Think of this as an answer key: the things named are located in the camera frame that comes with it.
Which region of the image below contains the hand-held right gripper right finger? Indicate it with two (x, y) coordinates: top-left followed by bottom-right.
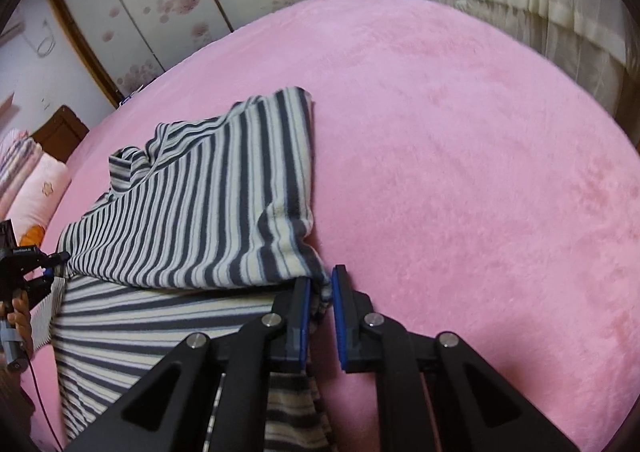
(332, 264), (582, 452)

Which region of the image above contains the pink fleece blanket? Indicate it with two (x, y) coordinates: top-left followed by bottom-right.
(14, 0), (639, 452)

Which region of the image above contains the person's left hand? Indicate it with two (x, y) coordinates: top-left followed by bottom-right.
(1, 292), (35, 359)

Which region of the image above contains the pink printed pillow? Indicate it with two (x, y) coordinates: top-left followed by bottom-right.
(9, 151), (72, 260)

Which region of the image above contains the striped knit shirt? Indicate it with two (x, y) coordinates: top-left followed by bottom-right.
(30, 87), (342, 452)

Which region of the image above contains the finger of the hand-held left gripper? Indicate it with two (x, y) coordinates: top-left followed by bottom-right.
(22, 268), (57, 314)
(30, 251), (72, 270)

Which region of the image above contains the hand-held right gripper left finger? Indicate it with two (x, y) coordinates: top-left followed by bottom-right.
(65, 276), (313, 452)

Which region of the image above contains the brown wooden headboard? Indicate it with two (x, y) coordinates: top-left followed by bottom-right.
(31, 104), (91, 166)

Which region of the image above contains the white air conditioner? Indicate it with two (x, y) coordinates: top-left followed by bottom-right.
(0, 21), (27, 49)

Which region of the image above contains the looped wall wire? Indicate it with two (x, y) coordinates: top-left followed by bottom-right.
(36, 18), (57, 58)

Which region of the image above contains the black cable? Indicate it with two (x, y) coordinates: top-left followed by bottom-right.
(22, 359), (64, 451)

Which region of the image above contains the striped pillow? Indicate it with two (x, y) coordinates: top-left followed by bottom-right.
(0, 127), (45, 205)

